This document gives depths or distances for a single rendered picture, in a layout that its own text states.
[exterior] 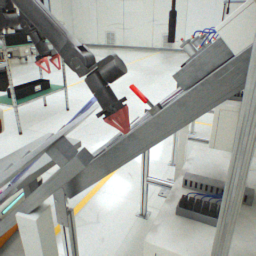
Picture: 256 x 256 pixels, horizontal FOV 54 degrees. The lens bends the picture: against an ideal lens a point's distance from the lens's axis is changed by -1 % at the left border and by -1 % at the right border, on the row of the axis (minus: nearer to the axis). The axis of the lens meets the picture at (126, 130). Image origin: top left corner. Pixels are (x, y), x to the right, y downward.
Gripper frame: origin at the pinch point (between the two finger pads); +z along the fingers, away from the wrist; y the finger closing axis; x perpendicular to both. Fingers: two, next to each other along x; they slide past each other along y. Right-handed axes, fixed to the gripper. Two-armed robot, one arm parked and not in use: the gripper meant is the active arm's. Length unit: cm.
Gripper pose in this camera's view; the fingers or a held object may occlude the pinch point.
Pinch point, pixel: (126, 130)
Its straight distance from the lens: 77.9
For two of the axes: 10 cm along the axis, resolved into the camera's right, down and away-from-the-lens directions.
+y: 4.4, -3.7, 8.2
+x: -7.3, 3.9, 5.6
